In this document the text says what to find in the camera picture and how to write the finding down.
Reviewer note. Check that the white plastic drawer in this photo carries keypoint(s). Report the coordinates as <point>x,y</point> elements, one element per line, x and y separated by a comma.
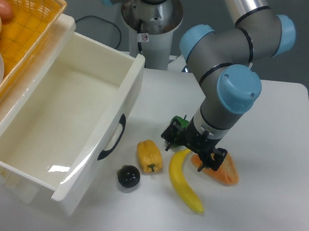
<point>71,122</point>

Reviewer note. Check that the orange carrot piece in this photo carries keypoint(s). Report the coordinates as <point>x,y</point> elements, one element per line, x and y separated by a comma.
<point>226,174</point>

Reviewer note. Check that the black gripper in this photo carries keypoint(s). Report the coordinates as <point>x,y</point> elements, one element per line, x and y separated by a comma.
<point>200,141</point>

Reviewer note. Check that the green pepper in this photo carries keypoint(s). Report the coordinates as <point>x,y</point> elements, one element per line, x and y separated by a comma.
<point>177,130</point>

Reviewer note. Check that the pink round fruit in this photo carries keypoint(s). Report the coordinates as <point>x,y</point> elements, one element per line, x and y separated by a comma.
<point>6,11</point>

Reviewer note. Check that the yellow banana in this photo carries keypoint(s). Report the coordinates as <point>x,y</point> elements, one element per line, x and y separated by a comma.
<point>180,184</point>

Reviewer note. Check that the dark purple mangosteen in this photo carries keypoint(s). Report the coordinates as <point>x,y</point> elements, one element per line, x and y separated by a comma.
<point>128,176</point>

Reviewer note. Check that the yellow bell pepper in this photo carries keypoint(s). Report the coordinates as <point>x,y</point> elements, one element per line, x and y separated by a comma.
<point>149,157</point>

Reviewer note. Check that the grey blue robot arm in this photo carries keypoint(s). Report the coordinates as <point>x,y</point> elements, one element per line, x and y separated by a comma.
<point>219,62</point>

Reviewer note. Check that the yellow woven basket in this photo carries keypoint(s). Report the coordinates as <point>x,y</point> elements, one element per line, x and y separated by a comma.
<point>21,35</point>

